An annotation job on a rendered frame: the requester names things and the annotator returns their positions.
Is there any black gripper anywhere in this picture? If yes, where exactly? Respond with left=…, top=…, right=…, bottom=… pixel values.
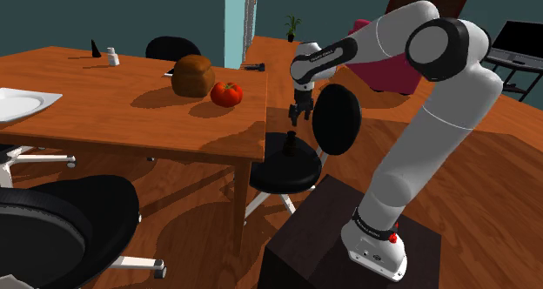
left=288, top=88, right=315, bottom=128

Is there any black pepper shaker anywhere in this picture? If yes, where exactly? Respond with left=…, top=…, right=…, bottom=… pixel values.
left=282, top=130, right=298, bottom=158

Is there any black round stool chair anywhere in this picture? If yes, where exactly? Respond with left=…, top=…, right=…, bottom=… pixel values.
left=244, top=83, right=363, bottom=226

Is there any red tomato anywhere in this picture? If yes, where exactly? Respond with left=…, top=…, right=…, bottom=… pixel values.
left=210, top=81, right=245, bottom=109

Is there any potted green plant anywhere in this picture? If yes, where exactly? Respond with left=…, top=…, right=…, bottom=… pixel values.
left=284, top=13, right=304, bottom=44

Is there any magenta armchair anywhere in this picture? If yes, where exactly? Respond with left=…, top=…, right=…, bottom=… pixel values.
left=346, top=18, right=424, bottom=97

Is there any brown bread loaf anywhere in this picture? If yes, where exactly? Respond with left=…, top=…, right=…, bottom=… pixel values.
left=170, top=53, right=217, bottom=98

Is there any dark robot stand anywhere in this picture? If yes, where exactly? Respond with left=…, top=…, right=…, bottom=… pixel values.
left=257, top=174, right=443, bottom=289

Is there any wooden table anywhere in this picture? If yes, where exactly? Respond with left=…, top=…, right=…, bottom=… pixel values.
left=0, top=45, right=270, bottom=258

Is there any white salt shaker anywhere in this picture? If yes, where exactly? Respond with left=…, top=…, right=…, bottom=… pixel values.
left=105, top=46, right=121, bottom=67

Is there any laptop on black stand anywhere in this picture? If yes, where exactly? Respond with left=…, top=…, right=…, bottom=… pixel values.
left=482, top=20, right=543, bottom=104

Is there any white square plate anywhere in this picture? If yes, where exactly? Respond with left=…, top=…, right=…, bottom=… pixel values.
left=0, top=87, right=64, bottom=124

